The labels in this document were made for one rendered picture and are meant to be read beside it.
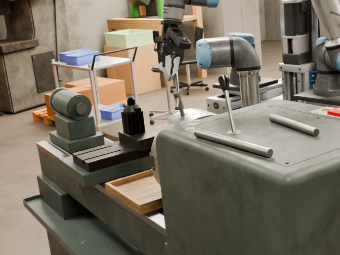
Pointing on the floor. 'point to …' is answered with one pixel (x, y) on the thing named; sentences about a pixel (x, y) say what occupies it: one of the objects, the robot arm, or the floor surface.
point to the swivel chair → (192, 63)
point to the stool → (167, 100)
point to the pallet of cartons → (81, 86)
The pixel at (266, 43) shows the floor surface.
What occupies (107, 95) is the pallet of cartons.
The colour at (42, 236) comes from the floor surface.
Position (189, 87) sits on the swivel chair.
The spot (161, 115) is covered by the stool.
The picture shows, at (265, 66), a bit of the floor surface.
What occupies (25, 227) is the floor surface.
